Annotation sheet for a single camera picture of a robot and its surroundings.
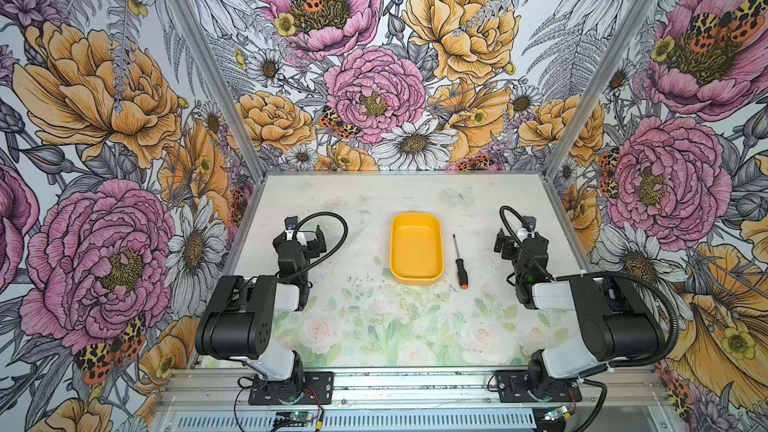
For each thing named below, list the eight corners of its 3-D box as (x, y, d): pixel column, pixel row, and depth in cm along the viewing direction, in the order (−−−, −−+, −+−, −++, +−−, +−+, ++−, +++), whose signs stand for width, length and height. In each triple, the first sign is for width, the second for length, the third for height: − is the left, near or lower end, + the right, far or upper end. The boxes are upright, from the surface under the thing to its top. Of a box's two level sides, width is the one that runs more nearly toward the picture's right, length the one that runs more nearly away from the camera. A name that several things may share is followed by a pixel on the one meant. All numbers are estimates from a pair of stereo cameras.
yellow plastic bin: (389, 286, 94) (389, 277, 89) (389, 223, 110) (389, 212, 105) (444, 286, 94) (447, 277, 89) (437, 223, 110) (439, 212, 105)
